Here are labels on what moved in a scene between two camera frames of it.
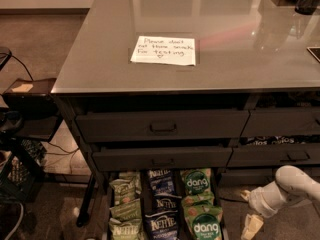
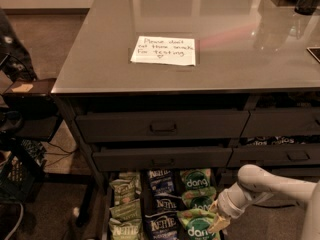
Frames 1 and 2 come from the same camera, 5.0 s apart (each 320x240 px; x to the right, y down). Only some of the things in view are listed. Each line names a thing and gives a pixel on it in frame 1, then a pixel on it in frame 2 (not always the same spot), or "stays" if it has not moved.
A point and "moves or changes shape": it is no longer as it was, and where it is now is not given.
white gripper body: x=259 y=200 to x=227 y=204
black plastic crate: x=22 y=162 stays
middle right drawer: x=273 y=156 stays
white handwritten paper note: x=164 y=50 stays
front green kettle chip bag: x=129 y=229 stays
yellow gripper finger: x=252 y=224 to x=220 y=222
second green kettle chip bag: x=130 y=211 stays
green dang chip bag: x=204 y=220 moves or changes shape
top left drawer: x=162 y=125 stays
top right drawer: x=271 y=122 stays
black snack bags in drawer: x=279 y=140 stays
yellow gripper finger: x=245 y=194 to x=214 y=207
